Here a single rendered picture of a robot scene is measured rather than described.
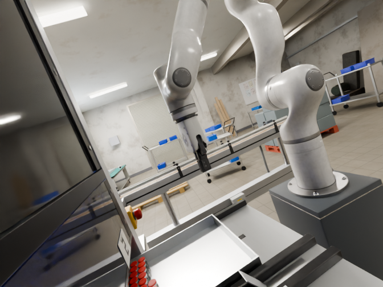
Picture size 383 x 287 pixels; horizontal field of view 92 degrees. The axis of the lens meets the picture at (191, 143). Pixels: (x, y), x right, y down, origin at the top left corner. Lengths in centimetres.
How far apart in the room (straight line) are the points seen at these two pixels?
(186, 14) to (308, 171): 62
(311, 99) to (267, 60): 20
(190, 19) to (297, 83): 36
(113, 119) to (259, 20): 803
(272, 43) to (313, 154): 38
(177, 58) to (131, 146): 794
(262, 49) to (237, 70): 893
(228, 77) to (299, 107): 876
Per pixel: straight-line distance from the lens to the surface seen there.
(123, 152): 843
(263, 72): 75
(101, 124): 860
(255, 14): 74
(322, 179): 77
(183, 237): 70
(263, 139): 172
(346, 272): 50
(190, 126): 52
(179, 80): 47
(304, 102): 66
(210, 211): 160
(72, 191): 37
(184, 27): 61
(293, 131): 71
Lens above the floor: 124
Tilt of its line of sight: 6 degrees down
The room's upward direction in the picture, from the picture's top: 22 degrees counter-clockwise
